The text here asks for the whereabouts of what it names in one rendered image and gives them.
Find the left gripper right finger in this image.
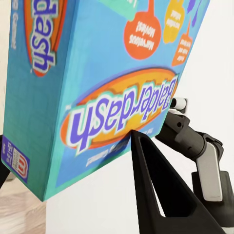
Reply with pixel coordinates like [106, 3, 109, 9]
[131, 130, 226, 234]

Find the board game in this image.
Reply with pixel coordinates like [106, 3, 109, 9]
[1, 0, 211, 202]

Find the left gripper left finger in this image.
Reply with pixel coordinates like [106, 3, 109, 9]
[0, 135, 11, 188]

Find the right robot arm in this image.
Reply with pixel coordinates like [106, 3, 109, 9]
[155, 97, 234, 234]

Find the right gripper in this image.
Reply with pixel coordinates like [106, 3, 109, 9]
[155, 111, 195, 153]

